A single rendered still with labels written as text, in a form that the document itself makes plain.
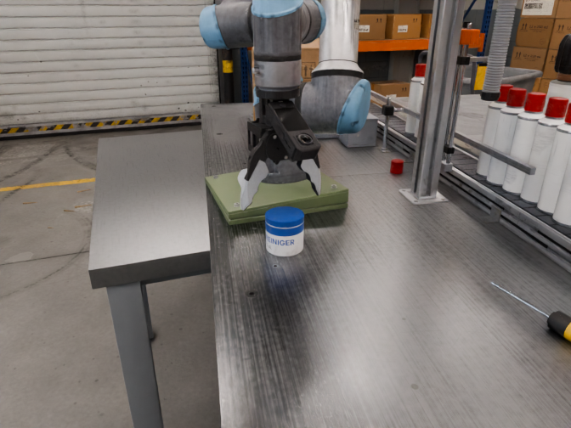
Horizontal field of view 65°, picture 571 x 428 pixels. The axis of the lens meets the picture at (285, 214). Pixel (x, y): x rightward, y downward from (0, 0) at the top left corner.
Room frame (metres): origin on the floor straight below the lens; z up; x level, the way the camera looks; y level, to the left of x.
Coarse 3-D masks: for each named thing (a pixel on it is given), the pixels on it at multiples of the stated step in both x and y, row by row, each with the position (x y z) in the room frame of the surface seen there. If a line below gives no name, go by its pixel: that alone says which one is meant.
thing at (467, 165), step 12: (372, 108) 1.76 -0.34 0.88; (384, 120) 1.56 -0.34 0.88; (396, 120) 1.56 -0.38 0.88; (456, 156) 1.14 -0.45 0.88; (468, 156) 1.14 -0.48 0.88; (456, 168) 1.05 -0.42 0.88; (468, 168) 1.05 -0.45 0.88; (480, 180) 0.96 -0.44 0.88; (504, 192) 0.89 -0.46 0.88; (516, 204) 0.83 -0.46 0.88; (528, 204) 0.83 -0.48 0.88; (540, 216) 0.77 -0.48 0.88; (552, 216) 0.77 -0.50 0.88; (564, 228) 0.72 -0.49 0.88
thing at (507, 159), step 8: (376, 96) 1.59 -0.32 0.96; (392, 104) 1.46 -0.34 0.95; (400, 104) 1.41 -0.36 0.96; (408, 112) 1.34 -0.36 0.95; (416, 112) 1.30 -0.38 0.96; (456, 136) 1.07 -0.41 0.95; (464, 136) 1.04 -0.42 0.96; (472, 144) 1.00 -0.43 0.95; (480, 144) 0.97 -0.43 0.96; (488, 152) 0.94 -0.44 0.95; (496, 152) 0.91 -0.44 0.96; (504, 160) 0.88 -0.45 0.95; (512, 160) 0.86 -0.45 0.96; (520, 160) 0.85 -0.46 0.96; (520, 168) 0.83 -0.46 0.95; (528, 168) 0.81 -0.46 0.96
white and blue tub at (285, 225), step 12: (276, 216) 0.73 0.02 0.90; (288, 216) 0.73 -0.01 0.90; (300, 216) 0.73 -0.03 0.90; (276, 228) 0.71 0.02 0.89; (288, 228) 0.70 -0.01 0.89; (300, 228) 0.72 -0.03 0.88; (276, 240) 0.71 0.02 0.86; (288, 240) 0.70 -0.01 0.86; (300, 240) 0.72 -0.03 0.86; (276, 252) 0.71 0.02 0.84; (288, 252) 0.70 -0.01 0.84
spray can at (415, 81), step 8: (416, 64) 1.39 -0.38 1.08; (424, 64) 1.39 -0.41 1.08; (416, 72) 1.37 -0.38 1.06; (424, 72) 1.37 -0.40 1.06; (416, 80) 1.36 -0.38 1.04; (416, 88) 1.36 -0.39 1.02; (416, 96) 1.36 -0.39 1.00; (408, 104) 1.38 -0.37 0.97; (416, 104) 1.36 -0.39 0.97; (408, 120) 1.37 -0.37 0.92; (408, 128) 1.37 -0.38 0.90
